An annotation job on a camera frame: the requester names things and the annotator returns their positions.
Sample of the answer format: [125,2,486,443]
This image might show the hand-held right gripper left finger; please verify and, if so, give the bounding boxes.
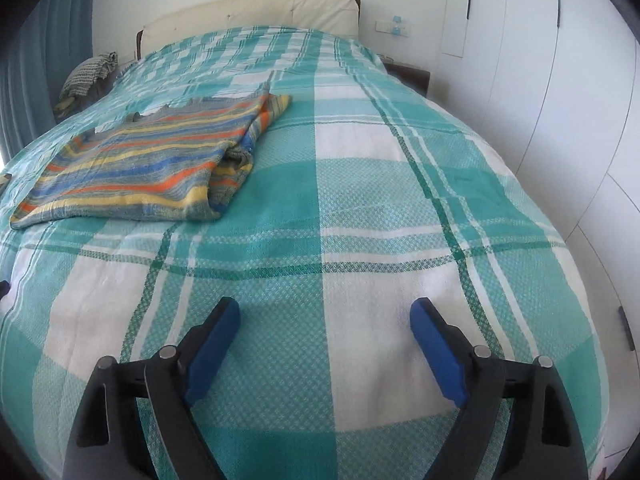
[61,296,242,480]

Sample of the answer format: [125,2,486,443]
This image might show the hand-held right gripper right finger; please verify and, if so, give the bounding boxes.
[409,297,591,480]

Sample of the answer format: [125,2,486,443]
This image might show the striped knitted sweater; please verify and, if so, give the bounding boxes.
[10,85,292,231]

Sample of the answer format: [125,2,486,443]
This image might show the teal plaid bedspread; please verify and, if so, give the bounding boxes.
[0,27,611,480]

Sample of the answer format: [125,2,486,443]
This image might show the dark wooden nightstand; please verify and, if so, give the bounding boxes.
[382,55,432,97]

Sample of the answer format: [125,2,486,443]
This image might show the white wardrobe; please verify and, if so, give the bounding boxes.
[440,0,640,461]

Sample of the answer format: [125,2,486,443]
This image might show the checked cloth pile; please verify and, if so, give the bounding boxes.
[60,51,118,103]

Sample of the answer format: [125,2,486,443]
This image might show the teal curtain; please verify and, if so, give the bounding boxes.
[0,0,96,161]

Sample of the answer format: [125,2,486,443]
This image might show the cream padded headboard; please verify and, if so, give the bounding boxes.
[135,0,361,61]

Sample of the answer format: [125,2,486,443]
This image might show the wall switch panel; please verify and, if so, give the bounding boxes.
[375,14,412,38]

